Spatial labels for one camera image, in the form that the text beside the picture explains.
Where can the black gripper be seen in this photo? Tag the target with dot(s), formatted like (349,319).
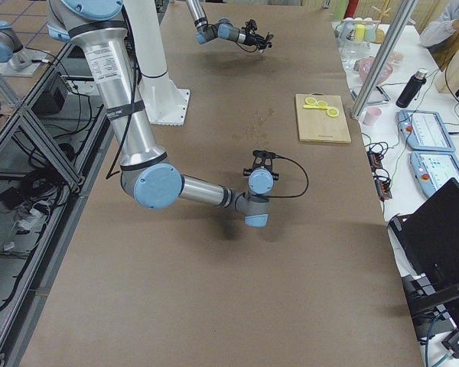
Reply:
(246,170)
(252,38)

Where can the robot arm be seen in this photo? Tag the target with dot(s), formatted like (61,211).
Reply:
(121,41)
(245,37)

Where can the pink plastic cup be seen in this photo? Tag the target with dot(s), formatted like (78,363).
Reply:
(371,116)

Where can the wooden cutting board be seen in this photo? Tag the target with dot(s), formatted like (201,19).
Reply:
(314,125)

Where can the yellow plastic knife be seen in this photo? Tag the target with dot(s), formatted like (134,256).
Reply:
(315,107)

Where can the lemon slice far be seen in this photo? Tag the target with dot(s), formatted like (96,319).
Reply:
(311,101)

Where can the lemon slice near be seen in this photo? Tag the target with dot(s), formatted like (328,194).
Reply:
(333,112)

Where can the black thermos bottle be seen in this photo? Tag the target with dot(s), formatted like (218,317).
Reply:
(412,87)

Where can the teach pendant far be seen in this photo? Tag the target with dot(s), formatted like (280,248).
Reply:
(424,131)

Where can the teach pendant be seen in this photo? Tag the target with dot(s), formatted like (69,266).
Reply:
(432,169)
(424,131)

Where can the teach pendant near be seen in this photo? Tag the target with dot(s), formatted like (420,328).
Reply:
(432,169)

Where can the person in grey jacket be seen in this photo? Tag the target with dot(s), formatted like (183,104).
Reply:
(441,37)

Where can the black laptop monitor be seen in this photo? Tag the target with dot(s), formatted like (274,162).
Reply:
(430,236)

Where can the wooden block stand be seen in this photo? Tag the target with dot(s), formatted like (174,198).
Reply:
(448,81)

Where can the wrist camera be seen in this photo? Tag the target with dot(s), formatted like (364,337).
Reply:
(265,155)
(251,26)

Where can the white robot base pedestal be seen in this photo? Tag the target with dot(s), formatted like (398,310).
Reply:
(165,104)

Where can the aluminium frame post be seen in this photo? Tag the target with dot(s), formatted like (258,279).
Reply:
(406,7)

